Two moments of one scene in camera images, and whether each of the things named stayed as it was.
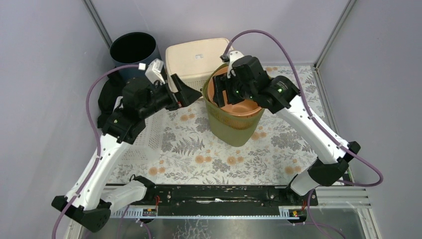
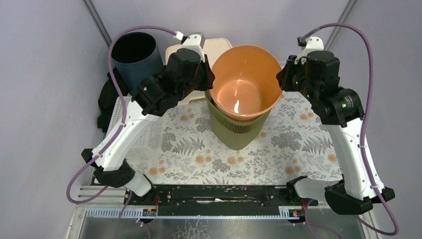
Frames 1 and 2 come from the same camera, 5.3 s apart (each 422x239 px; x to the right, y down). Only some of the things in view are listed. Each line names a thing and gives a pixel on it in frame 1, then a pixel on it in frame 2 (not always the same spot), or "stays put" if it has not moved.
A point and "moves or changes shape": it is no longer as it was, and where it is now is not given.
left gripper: [174, 94] -> [207, 76]
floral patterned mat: [187, 151] stays put
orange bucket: [246, 108] moves or changes shape
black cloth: [112, 90] stays put
